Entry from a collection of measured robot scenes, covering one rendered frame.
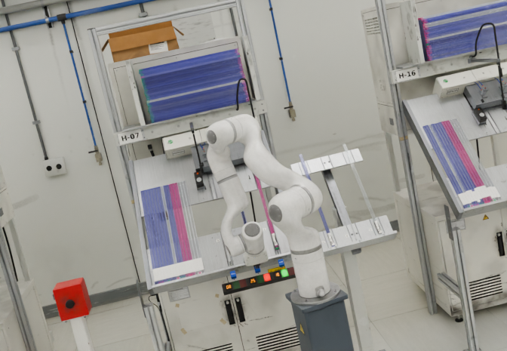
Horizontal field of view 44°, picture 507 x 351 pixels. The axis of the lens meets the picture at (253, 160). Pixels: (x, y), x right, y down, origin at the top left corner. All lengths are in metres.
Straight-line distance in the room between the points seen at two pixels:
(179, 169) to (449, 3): 1.70
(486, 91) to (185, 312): 1.88
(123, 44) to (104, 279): 2.10
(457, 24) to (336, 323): 1.73
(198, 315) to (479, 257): 1.48
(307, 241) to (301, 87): 2.55
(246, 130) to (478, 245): 1.56
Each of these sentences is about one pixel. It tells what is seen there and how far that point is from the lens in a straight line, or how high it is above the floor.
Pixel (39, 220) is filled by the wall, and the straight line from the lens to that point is 4.88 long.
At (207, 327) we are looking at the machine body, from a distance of 3.26.
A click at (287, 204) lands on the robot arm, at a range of 2.21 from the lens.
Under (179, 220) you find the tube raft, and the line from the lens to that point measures 2.96.
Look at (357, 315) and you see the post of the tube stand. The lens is 3.13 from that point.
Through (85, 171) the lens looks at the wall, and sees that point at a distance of 4.75.
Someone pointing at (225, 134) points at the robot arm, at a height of 1.35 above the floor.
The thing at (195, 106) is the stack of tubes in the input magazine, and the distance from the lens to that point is 3.12.
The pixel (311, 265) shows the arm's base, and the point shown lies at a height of 0.84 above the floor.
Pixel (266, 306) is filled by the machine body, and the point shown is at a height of 0.37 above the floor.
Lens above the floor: 1.66
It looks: 10 degrees down
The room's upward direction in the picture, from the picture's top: 12 degrees counter-clockwise
